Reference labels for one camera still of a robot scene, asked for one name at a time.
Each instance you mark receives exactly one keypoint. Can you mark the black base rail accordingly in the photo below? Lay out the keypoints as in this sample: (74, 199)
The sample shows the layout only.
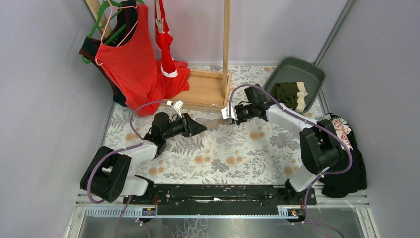
(225, 200)

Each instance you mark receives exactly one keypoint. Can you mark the black floral garment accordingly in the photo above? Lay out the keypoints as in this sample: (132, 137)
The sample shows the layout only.
(353, 180)

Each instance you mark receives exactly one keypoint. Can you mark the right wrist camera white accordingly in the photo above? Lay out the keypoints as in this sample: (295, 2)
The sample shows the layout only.
(227, 113)

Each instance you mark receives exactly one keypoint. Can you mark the grey plastic bin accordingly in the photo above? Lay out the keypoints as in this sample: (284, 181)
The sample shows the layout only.
(302, 76)

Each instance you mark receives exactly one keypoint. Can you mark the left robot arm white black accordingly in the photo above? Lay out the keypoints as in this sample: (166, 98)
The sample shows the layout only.
(107, 178)

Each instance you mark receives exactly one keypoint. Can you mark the dark striped garment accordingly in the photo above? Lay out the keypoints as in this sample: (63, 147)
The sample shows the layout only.
(119, 27)

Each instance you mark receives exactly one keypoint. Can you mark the green plastic hanger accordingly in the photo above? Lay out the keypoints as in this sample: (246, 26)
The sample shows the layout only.
(98, 10)

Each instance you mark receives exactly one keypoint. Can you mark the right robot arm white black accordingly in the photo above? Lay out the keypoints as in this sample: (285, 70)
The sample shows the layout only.
(320, 146)

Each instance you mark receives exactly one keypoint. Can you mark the wooden clip hanger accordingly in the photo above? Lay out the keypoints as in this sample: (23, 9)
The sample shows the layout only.
(213, 123)
(158, 18)

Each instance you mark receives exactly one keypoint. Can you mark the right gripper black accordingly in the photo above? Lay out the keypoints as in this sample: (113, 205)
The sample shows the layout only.
(236, 114)

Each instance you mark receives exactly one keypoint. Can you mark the floral table cloth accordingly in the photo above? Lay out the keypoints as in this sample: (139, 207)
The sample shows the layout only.
(255, 152)

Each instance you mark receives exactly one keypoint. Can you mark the wooden clothes rack stand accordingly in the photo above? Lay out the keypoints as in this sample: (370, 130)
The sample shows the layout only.
(209, 91)

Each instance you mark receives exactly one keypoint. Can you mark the red tank top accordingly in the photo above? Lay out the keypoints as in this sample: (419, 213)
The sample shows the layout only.
(132, 67)

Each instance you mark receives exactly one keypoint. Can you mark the red underwear with white lettering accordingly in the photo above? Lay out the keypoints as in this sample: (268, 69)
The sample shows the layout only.
(163, 42)

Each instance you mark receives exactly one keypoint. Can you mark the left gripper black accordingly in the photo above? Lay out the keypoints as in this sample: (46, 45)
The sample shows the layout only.
(188, 124)

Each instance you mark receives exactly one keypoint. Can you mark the olive green underwear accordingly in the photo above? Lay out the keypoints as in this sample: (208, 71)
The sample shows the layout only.
(291, 94)

